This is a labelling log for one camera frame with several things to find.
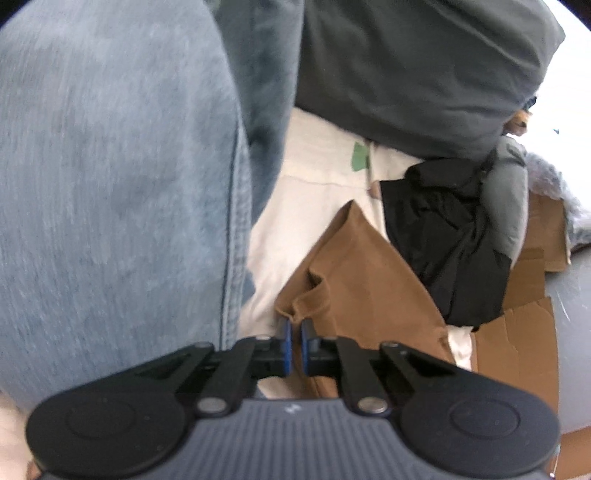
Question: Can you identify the cream printed bedsheet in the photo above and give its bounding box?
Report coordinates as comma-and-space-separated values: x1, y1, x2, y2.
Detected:
240, 108, 476, 400

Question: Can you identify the brown plush toy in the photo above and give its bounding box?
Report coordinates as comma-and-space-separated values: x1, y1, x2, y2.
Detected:
510, 95, 539, 137

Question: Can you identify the flattened cardboard sheet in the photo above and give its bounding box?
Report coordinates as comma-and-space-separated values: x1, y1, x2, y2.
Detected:
471, 191, 571, 480

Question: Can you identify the white plastic-wrapped pillow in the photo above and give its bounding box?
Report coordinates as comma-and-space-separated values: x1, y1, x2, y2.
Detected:
503, 0, 591, 252

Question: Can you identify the brown t-shirt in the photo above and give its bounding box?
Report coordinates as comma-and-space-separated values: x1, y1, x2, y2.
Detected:
274, 199, 458, 400

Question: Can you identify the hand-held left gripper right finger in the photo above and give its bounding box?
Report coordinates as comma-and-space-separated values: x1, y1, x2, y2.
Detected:
300, 318, 462, 416

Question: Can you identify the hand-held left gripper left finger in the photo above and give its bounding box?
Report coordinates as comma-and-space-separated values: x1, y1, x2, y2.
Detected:
131, 318, 293, 418

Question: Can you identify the black jacket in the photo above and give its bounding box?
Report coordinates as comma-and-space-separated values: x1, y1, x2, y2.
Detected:
379, 159, 513, 326

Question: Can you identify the dark grey pillow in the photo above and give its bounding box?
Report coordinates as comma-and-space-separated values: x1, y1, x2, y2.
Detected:
295, 0, 566, 160

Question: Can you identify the person's blue jeans leg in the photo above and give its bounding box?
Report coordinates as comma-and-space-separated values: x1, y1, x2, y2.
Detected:
0, 0, 303, 411

